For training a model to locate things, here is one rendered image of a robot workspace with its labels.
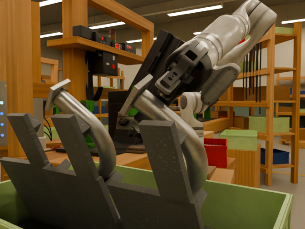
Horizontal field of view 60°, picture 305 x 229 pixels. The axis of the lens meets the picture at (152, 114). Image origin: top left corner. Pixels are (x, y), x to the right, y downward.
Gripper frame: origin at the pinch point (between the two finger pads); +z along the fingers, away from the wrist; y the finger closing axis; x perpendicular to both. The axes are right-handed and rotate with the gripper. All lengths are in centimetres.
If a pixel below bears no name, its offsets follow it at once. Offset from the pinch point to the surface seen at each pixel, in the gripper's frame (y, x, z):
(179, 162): -0.1, 7.3, 5.4
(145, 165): -78, 7, -51
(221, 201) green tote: -25.6, 25.3, -17.2
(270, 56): -105, 53, -352
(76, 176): -20.0, -3.3, 4.8
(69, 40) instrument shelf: -76, -72, -85
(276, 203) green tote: -15.5, 32.5, -18.1
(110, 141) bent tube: -12.7, -2.3, 0.0
